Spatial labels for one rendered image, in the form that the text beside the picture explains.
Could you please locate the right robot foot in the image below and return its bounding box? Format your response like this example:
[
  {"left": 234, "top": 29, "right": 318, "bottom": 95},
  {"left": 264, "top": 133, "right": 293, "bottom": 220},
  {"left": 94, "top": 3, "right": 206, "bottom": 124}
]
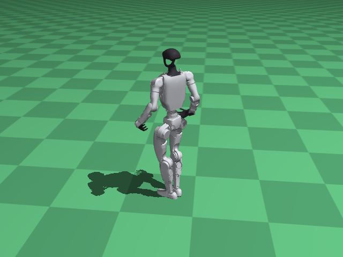
[{"left": 172, "top": 184, "right": 182, "bottom": 196}]

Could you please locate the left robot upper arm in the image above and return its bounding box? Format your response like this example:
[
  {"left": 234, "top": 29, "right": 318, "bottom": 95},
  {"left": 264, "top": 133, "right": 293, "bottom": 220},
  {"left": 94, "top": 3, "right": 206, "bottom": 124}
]
[{"left": 150, "top": 77, "right": 163, "bottom": 112}]

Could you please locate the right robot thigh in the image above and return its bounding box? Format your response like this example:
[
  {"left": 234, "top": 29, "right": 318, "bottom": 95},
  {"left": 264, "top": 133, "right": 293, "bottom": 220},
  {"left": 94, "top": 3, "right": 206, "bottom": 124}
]
[{"left": 169, "top": 117, "right": 187, "bottom": 162}]

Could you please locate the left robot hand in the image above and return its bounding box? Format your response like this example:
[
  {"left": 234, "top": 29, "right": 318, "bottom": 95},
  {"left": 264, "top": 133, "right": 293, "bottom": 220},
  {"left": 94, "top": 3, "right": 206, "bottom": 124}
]
[{"left": 139, "top": 124, "right": 148, "bottom": 131}]

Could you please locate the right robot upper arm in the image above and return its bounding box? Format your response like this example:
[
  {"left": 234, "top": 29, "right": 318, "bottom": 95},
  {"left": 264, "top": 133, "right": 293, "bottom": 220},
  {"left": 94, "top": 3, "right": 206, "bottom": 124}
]
[{"left": 184, "top": 71, "right": 200, "bottom": 103}]

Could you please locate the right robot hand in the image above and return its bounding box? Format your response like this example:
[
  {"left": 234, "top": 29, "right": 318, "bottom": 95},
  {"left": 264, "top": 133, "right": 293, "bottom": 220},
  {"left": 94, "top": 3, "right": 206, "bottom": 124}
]
[{"left": 177, "top": 108, "right": 194, "bottom": 118}]

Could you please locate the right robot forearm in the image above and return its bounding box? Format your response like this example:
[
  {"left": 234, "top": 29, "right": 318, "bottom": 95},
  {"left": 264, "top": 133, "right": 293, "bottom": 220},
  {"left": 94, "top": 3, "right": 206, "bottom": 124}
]
[{"left": 189, "top": 100, "right": 200, "bottom": 115}]

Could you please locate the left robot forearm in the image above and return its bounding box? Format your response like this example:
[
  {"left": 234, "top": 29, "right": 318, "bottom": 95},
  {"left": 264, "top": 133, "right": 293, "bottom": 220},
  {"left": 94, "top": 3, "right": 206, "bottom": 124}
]
[{"left": 135, "top": 103, "right": 152, "bottom": 128}]

